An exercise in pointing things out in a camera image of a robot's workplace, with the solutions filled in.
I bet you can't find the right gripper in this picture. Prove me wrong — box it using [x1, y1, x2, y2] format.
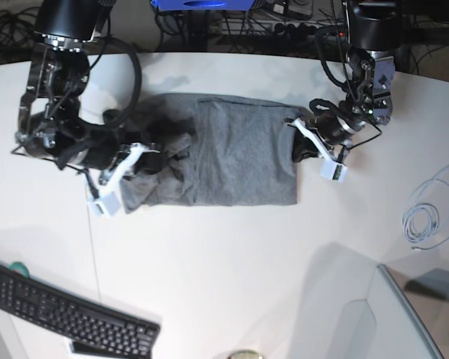
[52, 129, 165, 175]

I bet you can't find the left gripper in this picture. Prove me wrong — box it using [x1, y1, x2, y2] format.
[292, 111, 365, 163]

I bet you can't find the grey t-shirt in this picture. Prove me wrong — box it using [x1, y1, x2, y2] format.
[120, 93, 306, 213]

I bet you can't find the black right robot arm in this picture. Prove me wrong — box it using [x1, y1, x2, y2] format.
[16, 1, 165, 176]

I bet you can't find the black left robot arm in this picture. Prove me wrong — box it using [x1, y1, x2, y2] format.
[304, 1, 403, 162]

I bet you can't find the black power strip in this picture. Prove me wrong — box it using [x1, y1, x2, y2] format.
[211, 19, 328, 39]

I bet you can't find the blue box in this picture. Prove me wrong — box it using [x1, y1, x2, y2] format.
[150, 0, 254, 11]

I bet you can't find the green tape roll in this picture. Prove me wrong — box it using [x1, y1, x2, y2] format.
[8, 262, 30, 278]

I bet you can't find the black keyboard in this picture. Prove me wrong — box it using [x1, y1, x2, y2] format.
[0, 265, 161, 358]

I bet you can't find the grey monitor edge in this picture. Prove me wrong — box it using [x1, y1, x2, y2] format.
[385, 265, 449, 358]

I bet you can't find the round brass object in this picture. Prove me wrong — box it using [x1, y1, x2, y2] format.
[227, 349, 265, 359]

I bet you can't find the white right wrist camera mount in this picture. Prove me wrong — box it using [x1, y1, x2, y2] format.
[85, 142, 162, 218]

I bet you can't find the light blue coiled cable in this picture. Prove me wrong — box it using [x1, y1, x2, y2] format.
[400, 161, 449, 251]

